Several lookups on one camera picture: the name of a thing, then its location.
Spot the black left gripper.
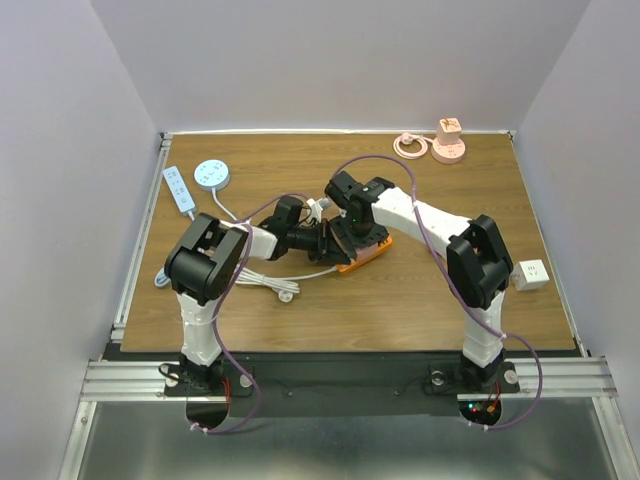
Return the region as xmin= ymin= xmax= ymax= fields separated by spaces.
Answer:
xmin=287 ymin=220 xmax=348 ymax=267

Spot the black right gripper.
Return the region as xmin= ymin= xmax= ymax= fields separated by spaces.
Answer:
xmin=328 ymin=209 xmax=388 ymax=258

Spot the orange power strip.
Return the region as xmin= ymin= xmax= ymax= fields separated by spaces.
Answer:
xmin=336 ymin=236 xmax=393 ymax=274

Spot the pink round socket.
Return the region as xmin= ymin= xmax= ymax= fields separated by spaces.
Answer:
xmin=431 ymin=139 xmax=466 ymax=164

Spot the pink cube adapter with drawing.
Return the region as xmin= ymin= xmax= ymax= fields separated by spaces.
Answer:
xmin=436 ymin=117 xmax=462 ymax=145

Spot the grey round socket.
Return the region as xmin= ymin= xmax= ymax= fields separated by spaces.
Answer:
xmin=194 ymin=159 xmax=231 ymax=191

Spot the white cube adapter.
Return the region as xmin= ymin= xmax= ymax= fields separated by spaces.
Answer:
xmin=511 ymin=259 xmax=550 ymax=292

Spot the light blue power strip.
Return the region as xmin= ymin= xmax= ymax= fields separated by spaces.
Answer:
xmin=163 ymin=166 xmax=196 ymax=219

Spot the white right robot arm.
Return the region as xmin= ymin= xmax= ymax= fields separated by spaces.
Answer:
xmin=325 ymin=171 xmax=513 ymax=390

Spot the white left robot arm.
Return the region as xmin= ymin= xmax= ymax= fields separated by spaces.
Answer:
xmin=164 ymin=195 xmax=350 ymax=394

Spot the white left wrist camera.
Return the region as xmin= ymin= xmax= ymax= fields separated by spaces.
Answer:
xmin=306 ymin=197 xmax=332 ymax=222

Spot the white orange strip cable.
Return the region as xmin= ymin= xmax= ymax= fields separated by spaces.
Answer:
xmin=232 ymin=264 xmax=341 ymax=304

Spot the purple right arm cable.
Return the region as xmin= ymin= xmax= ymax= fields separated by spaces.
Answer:
xmin=329 ymin=154 xmax=546 ymax=431

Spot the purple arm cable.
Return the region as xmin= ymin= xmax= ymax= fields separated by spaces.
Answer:
xmin=329 ymin=154 xmax=546 ymax=431
xmin=187 ymin=193 xmax=301 ymax=435

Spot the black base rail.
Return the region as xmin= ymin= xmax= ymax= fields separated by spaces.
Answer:
xmin=85 ymin=352 xmax=520 ymax=427

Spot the light blue strip cable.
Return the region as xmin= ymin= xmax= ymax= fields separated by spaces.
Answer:
xmin=152 ymin=212 xmax=199 ymax=290

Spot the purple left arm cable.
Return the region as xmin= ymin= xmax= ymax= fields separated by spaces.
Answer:
xmin=187 ymin=193 xmax=301 ymax=435

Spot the aluminium frame rail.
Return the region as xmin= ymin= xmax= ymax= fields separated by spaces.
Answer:
xmin=80 ymin=357 xmax=618 ymax=402

